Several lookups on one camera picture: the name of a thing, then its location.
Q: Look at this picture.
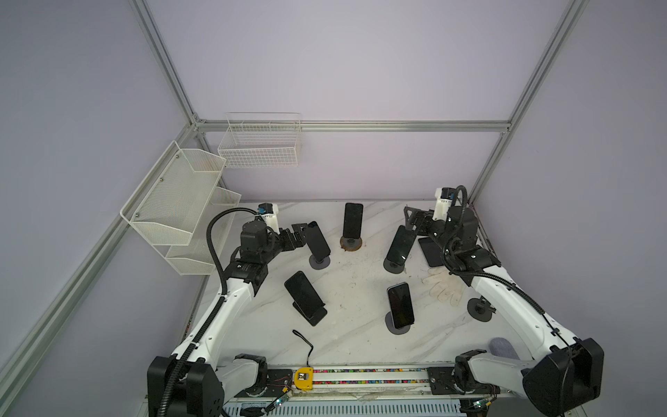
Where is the black phone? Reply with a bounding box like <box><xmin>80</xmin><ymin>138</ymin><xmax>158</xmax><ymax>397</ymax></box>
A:
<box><xmin>387</xmin><ymin>283</ymin><xmax>415</xmax><ymax>328</ymax></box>
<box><xmin>342</xmin><ymin>203</ymin><xmax>364</xmax><ymax>239</ymax></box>
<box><xmin>284</xmin><ymin>271</ymin><xmax>325</xmax><ymax>316</ymax></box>
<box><xmin>418</xmin><ymin>237</ymin><xmax>444</xmax><ymax>268</ymax></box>
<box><xmin>386</xmin><ymin>225</ymin><xmax>417</xmax><ymax>266</ymax></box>
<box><xmin>304</xmin><ymin>221</ymin><xmax>331</xmax><ymax>259</ymax></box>

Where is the white mesh two-tier shelf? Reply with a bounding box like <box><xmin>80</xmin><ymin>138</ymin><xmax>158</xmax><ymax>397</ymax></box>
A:
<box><xmin>120</xmin><ymin>142</ymin><xmax>241</xmax><ymax>276</ymax></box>

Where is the grey stand front centre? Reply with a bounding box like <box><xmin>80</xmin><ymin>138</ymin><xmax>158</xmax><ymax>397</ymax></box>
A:
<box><xmin>385</xmin><ymin>312</ymin><xmax>411</xmax><ymax>335</ymax></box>

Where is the grey stand centre right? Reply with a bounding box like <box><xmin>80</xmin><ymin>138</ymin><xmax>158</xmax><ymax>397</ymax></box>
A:
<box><xmin>383</xmin><ymin>259</ymin><xmax>405</xmax><ymax>275</ymax></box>

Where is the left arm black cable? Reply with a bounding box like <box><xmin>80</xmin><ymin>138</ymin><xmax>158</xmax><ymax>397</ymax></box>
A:
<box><xmin>155</xmin><ymin>207</ymin><xmax>259</xmax><ymax>417</ymax></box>

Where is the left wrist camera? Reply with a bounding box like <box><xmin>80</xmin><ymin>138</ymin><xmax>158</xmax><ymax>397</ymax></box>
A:
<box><xmin>258</xmin><ymin>203</ymin><xmax>280</xmax><ymax>234</ymax></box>

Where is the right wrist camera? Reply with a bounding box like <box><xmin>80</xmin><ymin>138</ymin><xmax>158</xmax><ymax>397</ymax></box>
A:
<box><xmin>433</xmin><ymin>187</ymin><xmax>458</xmax><ymax>221</ymax></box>

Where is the grey oval pad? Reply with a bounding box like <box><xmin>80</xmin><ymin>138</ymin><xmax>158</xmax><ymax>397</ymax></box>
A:
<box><xmin>489</xmin><ymin>337</ymin><xmax>519</xmax><ymax>361</ymax></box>

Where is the yellow tape measure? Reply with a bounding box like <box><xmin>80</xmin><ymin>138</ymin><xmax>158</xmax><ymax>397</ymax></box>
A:
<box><xmin>292</xmin><ymin>329</ymin><xmax>314</xmax><ymax>391</ymax></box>

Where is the grey round stand back left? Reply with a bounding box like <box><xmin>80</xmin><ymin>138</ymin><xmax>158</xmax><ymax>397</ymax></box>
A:
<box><xmin>308</xmin><ymin>255</ymin><xmax>331</xmax><ymax>270</ymax></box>

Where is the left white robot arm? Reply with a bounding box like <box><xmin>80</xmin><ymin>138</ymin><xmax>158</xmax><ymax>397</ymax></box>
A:
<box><xmin>147</xmin><ymin>218</ymin><xmax>306</xmax><ymax>416</ymax></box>

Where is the black folding phone stand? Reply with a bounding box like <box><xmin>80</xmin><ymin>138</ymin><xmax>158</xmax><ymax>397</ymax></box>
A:
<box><xmin>292</xmin><ymin>302</ymin><xmax>328</xmax><ymax>327</ymax></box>

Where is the brown round phone stand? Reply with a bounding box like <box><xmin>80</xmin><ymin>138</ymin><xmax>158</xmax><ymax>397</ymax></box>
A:
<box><xmin>340</xmin><ymin>237</ymin><xmax>363</xmax><ymax>252</ymax></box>

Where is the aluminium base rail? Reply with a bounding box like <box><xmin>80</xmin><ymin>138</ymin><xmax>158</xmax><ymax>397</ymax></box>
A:
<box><xmin>142</xmin><ymin>361</ymin><xmax>579</xmax><ymax>405</ymax></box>

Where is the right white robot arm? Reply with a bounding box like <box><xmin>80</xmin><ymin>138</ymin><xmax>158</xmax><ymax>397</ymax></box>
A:
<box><xmin>404</xmin><ymin>206</ymin><xmax>604</xmax><ymax>416</ymax></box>

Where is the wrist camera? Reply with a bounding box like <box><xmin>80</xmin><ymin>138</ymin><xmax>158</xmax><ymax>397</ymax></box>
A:
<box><xmin>258</xmin><ymin>203</ymin><xmax>280</xmax><ymax>234</ymax></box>
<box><xmin>433</xmin><ymin>187</ymin><xmax>458</xmax><ymax>221</ymax></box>

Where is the white wire basket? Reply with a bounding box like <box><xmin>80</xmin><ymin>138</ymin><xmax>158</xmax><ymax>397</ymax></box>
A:
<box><xmin>218</xmin><ymin>112</ymin><xmax>302</xmax><ymax>169</ymax></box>

